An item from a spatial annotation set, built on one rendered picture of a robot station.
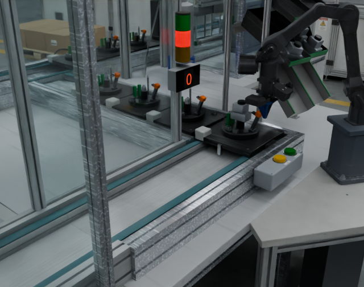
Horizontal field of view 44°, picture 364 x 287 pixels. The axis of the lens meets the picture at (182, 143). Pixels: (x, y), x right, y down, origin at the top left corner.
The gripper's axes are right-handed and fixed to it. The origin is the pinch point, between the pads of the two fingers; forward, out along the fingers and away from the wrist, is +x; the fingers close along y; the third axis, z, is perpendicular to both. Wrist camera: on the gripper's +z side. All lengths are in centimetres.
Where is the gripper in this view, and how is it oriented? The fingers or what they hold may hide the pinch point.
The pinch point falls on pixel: (265, 109)
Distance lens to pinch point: 160.0
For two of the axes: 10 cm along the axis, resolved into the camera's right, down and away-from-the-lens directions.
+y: 6.5, -3.3, 6.9
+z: 7.6, 2.8, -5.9
